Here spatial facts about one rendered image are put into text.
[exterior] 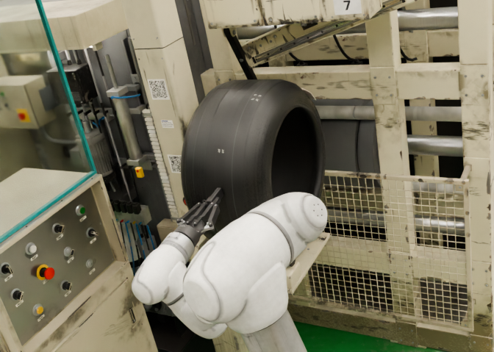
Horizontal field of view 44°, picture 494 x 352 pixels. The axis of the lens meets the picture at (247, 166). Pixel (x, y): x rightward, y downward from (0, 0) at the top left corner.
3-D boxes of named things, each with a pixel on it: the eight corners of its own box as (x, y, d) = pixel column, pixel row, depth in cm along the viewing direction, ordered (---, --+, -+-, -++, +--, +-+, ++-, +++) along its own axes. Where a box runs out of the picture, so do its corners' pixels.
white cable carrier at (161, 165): (172, 222, 243) (141, 109, 222) (179, 215, 246) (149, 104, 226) (181, 223, 240) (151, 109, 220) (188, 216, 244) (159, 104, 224)
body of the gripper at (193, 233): (190, 234, 172) (206, 212, 178) (165, 230, 176) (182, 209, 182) (198, 253, 176) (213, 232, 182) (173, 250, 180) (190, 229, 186)
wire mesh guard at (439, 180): (274, 297, 293) (248, 167, 264) (276, 295, 295) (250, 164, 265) (473, 332, 250) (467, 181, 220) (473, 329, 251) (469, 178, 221)
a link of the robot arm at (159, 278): (148, 248, 174) (180, 280, 177) (117, 287, 164) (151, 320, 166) (169, 236, 167) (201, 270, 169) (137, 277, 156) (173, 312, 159)
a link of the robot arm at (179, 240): (154, 241, 171) (165, 227, 176) (164, 265, 176) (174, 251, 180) (180, 245, 167) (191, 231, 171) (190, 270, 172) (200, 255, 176)
